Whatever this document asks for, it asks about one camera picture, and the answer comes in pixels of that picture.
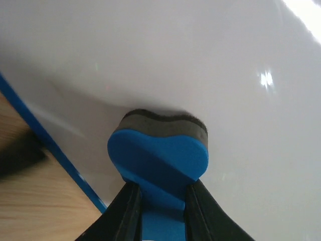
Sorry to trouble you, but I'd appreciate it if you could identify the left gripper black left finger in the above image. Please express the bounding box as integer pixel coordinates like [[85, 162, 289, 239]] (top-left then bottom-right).
[[76, 182, 142, 241]]

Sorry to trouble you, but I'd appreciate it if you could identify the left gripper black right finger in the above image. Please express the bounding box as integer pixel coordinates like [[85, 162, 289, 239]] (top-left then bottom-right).
[[184, 180, 253, 241]]

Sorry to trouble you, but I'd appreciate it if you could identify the blue whiteboard eraser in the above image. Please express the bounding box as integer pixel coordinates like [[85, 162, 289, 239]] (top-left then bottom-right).
[[107, 109, 209, 240]]

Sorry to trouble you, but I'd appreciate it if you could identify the small blue-framed whiteboard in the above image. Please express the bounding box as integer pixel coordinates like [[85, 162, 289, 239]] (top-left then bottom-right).
[[1, 1, 320, 240]]

